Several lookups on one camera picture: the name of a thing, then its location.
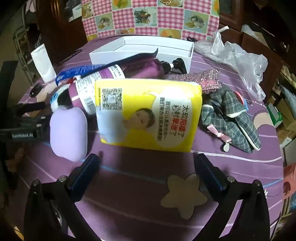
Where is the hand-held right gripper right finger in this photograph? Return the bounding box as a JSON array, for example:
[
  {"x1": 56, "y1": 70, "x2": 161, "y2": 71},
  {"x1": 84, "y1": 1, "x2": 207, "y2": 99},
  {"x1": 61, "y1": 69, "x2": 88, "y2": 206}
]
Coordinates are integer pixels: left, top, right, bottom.
[{"x1": 194, "y1": 153, "x2": 271, "y2": 241}]

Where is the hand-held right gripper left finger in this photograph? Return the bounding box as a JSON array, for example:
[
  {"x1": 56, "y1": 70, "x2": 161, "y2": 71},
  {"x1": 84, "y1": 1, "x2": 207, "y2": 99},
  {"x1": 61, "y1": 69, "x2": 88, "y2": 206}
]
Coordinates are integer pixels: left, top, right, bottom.
[{"x1": 24, "y1": 153, "x2": 101, "y2": 241}]

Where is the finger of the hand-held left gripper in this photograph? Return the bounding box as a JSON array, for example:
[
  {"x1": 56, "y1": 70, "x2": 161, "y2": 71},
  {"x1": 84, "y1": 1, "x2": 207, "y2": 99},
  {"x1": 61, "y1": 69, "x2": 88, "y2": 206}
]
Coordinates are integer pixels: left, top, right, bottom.
[
  {"x1": 17, "y1": 115, "x2": 52, "y2": 127},
  {"x1": 10, "y1": 101, "x2": 46, "y2": 115}
]

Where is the black and white plush dog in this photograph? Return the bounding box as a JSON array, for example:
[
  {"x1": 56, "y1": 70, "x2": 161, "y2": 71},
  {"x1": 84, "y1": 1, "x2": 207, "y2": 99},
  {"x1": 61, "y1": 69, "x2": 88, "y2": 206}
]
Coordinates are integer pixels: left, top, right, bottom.
[{"x1": 47, "y1": 77, "x2": 80, "y2": 112}]

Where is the grey plaid cloth pouch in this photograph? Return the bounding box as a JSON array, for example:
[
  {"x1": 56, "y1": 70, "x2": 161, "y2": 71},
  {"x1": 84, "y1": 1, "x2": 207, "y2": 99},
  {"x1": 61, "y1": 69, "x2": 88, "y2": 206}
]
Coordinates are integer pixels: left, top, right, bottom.
[{"x1": 200, "y1": 89, "x2": 262, "y2": 154}]

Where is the blue printed packet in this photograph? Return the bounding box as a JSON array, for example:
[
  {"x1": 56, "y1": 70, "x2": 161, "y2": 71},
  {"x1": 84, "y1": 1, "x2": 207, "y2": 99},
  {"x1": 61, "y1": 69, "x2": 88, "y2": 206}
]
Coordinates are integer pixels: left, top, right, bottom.
[{"x1": 55, "y1": 47, "x2": 159, "y2": 81}]

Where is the yellow tissue pack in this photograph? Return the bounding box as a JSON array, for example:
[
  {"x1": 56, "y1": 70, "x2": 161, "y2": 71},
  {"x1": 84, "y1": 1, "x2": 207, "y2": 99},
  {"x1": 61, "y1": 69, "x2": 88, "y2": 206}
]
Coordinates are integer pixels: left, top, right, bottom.
[{"x1": 94, "y1": 78, "x2": 203, "y2": 153}]

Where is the white cardboard box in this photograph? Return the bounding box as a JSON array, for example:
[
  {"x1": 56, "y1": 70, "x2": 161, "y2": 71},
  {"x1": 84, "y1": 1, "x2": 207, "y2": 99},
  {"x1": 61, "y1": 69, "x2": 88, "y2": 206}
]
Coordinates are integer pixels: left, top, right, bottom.
[{"x1": 89, "y1": 35, "x2": 195, "y2": 73}]

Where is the pink glitter pouch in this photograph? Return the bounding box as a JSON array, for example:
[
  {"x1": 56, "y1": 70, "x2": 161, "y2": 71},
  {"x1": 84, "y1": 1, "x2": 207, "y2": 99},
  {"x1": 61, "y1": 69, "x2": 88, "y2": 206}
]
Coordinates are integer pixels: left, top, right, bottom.
[{"x1": 170, "y1": 71, "x2": 222, "y2": 94}]

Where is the black glossy small object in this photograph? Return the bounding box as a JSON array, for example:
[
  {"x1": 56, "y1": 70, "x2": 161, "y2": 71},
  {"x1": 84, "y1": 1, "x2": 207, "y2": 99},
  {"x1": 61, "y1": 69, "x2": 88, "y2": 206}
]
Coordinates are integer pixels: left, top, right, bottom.
[{"x1": 29, "y1": 83, "x2": 43, "y2": 97}]

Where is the white tube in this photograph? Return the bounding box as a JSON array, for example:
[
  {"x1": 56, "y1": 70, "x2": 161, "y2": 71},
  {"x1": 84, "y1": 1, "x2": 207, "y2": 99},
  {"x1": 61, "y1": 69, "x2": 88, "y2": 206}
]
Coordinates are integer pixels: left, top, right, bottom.
[{"x1": 31, "y1": 45, "x2": 57, "y2": 83}]

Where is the purple striped tablecloth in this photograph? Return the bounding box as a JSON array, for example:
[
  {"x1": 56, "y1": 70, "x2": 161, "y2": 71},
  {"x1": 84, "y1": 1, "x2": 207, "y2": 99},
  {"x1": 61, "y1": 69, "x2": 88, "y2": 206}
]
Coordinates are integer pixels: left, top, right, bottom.
[{"x1": 5, "y1": 35, "x2": 287, "y2": 241}]

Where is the dark wooden cabinet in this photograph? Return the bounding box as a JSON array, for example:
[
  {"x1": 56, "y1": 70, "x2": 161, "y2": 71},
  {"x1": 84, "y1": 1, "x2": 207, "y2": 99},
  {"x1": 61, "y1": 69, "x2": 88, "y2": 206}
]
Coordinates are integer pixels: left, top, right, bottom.
[
  {"x1": 35, "y1": 0, "x2": 88, "y2": 65},
  {"x1": 218, "y1": 0, "x2": 296, "y2": 98}
]

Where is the purple pump bottle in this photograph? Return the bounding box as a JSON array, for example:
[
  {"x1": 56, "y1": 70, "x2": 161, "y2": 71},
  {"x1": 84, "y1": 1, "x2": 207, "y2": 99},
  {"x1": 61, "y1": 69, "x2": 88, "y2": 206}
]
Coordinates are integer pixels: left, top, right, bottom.
[{"x1": 68, "y1": 58, "x2": 187, "y2": 115}]

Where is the green cardboard box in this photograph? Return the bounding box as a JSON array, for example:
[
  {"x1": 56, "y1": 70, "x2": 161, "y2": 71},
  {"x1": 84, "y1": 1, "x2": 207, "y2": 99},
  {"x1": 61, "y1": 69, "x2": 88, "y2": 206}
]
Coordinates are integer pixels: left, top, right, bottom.
[{"x1": 266, "y1": 102, "x2": 284, "y2": 127}]

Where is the clear plastic bag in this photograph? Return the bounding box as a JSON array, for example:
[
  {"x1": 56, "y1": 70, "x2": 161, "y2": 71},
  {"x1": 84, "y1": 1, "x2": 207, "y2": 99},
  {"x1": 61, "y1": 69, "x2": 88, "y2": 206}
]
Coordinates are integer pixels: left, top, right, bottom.
[{"x1": 193, "y1": 26, "x2": 269, "y2": 102}]

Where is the pink checkered printed cloth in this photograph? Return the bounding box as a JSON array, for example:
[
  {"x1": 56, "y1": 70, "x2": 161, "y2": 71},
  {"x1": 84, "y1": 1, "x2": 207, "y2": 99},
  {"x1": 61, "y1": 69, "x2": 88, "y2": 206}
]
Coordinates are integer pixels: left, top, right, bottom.
[{"x1": 81, "y1": 0, "x2": 220, "y2": 42}]

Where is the metal wire rack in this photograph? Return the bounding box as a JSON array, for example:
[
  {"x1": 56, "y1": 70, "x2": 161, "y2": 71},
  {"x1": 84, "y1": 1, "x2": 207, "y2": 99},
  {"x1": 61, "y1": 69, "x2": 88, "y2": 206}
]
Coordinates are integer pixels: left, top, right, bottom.
[{"x1": 13, "y1": 14, "x2": 35, "y2": 86}]

